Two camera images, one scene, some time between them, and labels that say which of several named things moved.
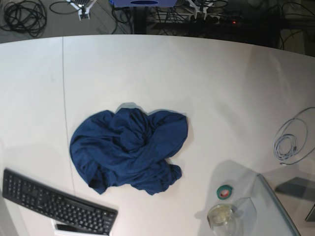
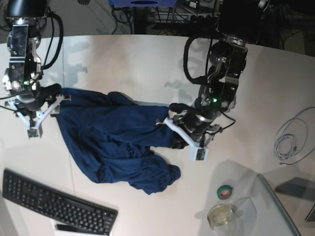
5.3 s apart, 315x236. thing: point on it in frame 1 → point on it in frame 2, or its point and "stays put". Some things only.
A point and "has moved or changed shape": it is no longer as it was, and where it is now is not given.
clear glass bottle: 222,219 stays put
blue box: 143,3 stays put
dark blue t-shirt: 127,147 has moved or changed shape
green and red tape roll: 224,191 stays put
